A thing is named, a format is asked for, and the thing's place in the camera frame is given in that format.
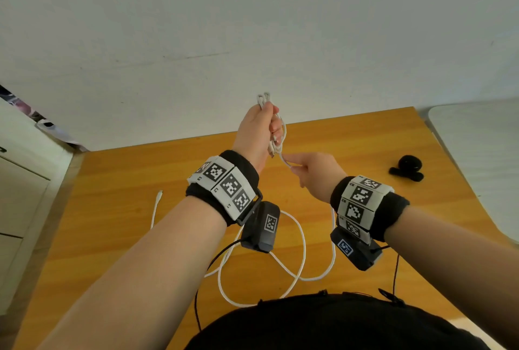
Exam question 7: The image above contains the person's left hand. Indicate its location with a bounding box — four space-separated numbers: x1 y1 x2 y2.
231 102 284 174

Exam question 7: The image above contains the person's right hand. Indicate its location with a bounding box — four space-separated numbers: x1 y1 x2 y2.
281 152 348 205

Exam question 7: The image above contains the white cable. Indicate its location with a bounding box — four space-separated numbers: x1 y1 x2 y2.
150 92 337 308

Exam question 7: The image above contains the black strap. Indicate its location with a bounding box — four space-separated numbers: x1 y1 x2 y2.
388 154 425 183

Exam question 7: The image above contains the person's right forearm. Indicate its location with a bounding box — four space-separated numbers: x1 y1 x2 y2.
383 205 519 346

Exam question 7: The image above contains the person's left forearm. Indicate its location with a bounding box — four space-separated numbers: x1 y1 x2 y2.
38 196 228 350

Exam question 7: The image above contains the person's black shirt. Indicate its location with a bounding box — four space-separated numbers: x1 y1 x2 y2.
184 292 481 350

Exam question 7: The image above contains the black right wristband with markers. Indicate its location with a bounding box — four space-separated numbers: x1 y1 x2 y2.
329 175 410 243

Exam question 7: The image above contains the black wristband with markers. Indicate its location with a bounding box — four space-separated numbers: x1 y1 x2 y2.
329 175 410 243
185 149 263 227

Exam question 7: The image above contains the black left wristband with markers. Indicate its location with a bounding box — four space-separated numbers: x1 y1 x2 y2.
185 149 263 227

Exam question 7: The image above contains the white side table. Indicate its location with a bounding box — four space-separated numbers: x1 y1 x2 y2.
428 97 519 244

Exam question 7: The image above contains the patterned plastic bag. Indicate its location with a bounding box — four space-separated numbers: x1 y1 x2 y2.
0 84 88 152

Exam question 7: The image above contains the white drawer cabinet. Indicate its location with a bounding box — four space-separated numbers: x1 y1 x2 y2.
0 98 76 316

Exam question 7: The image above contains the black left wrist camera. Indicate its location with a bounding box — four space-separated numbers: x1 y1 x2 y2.
239 201 281 254

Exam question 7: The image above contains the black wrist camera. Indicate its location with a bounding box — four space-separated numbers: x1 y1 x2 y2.
239 201 281 254
329 226 384 272

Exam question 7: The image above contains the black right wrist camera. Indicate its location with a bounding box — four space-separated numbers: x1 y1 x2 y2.
329 226 384 272

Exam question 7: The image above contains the black right camera cable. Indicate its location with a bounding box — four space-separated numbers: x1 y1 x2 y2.
379 244 401 296

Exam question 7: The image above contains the black camera cable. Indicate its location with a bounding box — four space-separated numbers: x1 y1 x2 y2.
379 244 401 296
194 239 244 332

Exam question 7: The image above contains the black left camera cable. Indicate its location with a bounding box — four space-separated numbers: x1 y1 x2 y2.
194 239 244 332

